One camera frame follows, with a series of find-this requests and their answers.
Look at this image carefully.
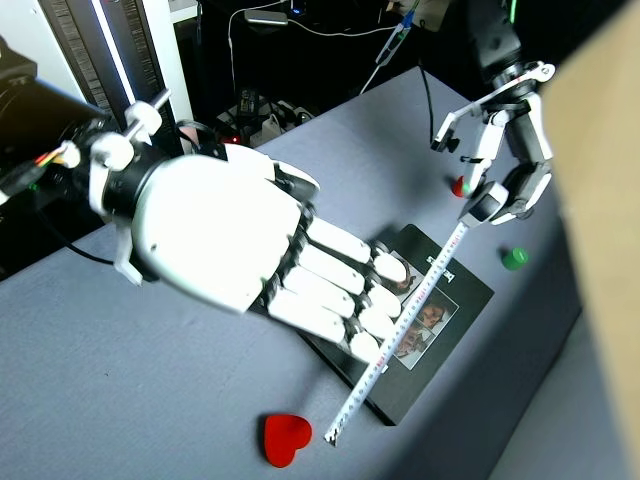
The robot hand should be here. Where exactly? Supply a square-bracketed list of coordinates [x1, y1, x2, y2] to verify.
[130, 143, 416, 366]
[458, 92, 556, 227]

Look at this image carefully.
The grey tape measure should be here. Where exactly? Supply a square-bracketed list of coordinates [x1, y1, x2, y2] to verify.
[323, 182, 509, 446]

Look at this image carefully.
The black hardcover book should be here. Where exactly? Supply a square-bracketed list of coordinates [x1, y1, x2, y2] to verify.
[297, 223, 496, 427]

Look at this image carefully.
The brown cardboard panel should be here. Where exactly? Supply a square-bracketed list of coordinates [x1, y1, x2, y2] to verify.
[542, 0, 640, 480]

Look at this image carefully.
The green cylinder block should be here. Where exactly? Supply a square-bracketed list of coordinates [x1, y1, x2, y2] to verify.
[501, 246, 530, 272]

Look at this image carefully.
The white power strip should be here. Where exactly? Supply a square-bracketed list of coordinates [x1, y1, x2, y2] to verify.
[215, 99, 317, 147]

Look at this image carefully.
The black power adapter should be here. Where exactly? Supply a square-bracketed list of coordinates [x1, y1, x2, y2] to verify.
[237, 87, 262, 119]

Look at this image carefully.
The white blue clip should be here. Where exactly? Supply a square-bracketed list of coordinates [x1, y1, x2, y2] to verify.
[374, 8, 415, 66]

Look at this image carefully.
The grey table cloth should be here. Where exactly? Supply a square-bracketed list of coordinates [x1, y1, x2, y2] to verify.
[0, 64, 584, 480]

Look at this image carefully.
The white black equipment rack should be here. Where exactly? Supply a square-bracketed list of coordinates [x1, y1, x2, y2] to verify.
[0, 0, 196, 156]

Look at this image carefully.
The red heart block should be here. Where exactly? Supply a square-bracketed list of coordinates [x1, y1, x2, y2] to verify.
[258, 412, 314, 470]

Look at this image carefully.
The black camera cable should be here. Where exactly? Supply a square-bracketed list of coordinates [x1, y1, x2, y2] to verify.
[419, 67, 437, 147]
[38, 207, 121, 265]

